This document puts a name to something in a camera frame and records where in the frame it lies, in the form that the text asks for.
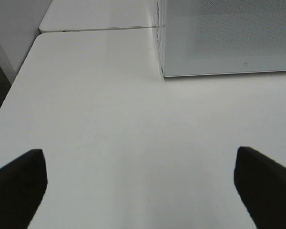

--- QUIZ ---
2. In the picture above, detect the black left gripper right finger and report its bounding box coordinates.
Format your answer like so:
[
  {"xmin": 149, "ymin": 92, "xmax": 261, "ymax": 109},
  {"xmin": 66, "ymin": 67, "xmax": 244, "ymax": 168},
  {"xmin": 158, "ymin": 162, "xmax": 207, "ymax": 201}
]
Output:
[{"xmin": 234, "ymin": 146, "xmax": 286, "ymax": 229}]

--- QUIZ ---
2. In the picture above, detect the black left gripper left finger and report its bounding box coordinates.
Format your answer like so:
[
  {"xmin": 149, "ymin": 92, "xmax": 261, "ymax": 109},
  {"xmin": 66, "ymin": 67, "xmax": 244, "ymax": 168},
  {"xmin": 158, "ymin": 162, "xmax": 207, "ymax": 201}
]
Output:
[{"xmin": 0, "ymin": 149, "xmax": 48, "ymax": 229}]

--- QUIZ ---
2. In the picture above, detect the white microwave oven body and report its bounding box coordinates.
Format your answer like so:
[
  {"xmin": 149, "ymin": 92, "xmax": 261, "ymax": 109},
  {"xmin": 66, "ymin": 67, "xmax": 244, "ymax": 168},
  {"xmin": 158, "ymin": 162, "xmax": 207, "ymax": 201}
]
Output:
[{"xmin": 154, "ymin": 0, "xmax": 166, "ymax": 76}]

